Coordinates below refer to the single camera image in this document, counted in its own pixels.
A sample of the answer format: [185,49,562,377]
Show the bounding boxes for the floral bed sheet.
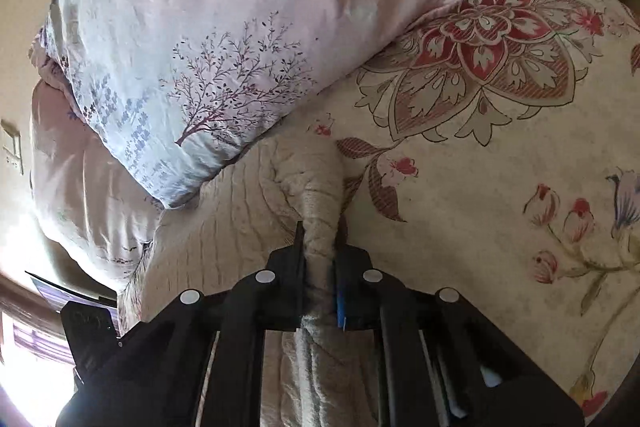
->
[285,0,639,426]

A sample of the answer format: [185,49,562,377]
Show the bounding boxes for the beige cable-knit sweater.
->
[117,133,380,426]

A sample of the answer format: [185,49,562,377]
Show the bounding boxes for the pink floral pillow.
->
[27,31,166,283]

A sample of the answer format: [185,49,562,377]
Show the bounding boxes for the white blue floral pillow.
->
[40,0,461,208]

